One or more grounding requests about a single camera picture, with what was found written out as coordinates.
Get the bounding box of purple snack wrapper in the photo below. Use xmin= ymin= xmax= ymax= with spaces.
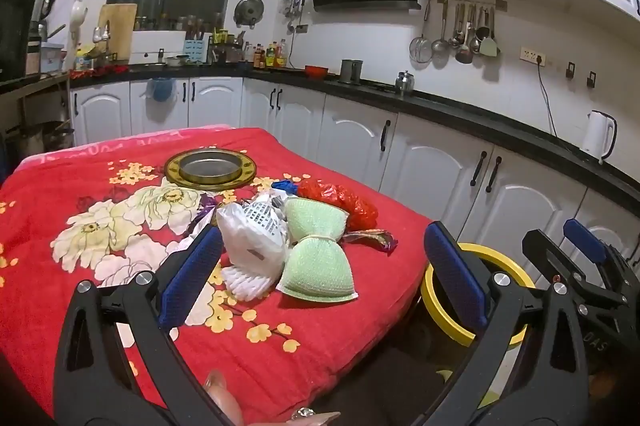
xmin=342 ymin=229 xmax=398 ymax=255

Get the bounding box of red plastic bag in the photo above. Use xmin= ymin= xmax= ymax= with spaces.
xmin=297 ymin=179 xmax=378 ymax=231

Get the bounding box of green mesh scrub sponge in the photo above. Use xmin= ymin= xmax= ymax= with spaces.
xmin=277 ymin=197 xmax=358 ymax=305

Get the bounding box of white printed plastic bag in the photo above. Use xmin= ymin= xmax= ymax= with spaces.
xmin=215 ymin=192 xmax=288 ymax=285

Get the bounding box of blue glove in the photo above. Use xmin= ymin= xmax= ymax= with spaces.
xmin=271 ymin=179 xmax=298 ymax=196

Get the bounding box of white knit glove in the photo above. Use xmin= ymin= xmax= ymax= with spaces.
xmin=221 ymin=265 xmax=277 ymax=301

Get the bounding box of yellow rimmed trash bin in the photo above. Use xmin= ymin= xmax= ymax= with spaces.
xmin=420 ymin=240 xmax=537 ymax=349

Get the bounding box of left hand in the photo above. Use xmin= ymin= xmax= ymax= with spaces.
xmin=203 ymin=370 xmax=341 ymax=426

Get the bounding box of white electric kettle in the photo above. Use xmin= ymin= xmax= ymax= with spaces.
xmin=580 ymin=111 xmax=618 ymax=164

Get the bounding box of red floral blanket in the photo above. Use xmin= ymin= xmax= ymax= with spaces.
xmin=1 ymin=129 xmax=427 ymax=423

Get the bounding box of steel teapot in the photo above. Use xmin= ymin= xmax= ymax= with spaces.
xmin=395 ymin=70 xmax=414 ymax=96

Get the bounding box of round yellow metal tray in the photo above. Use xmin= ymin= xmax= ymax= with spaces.
xmin=164 ymin=147 xmax=257 ymax=192

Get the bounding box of hanging strainer ladle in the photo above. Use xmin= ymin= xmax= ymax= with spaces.
xmin=409 ymin=1 xmax=432 ymax=64

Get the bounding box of grey metal canister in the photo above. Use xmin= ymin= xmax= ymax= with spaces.
xmin=338 ymin=60 xmax=363 ymax=84

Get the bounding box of red bowl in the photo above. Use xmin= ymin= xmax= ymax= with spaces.
xmin=304 ymin=65 xmax=329 ymax=80

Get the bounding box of wooden cutting board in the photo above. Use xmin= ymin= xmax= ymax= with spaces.
xmin=98 ymin=3 xmax=138 ymax=62

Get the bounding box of hanging pot lid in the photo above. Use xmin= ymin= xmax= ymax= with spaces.
xmin=233 ymin=0 xmax=265 ymax=29

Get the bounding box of black microwave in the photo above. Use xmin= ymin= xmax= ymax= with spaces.
xmin=0 ymin=0 xmax=34 ymax=82

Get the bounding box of wall power socket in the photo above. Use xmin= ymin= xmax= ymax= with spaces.
xmin=520 ymin=46 xmax=546 ymax=67

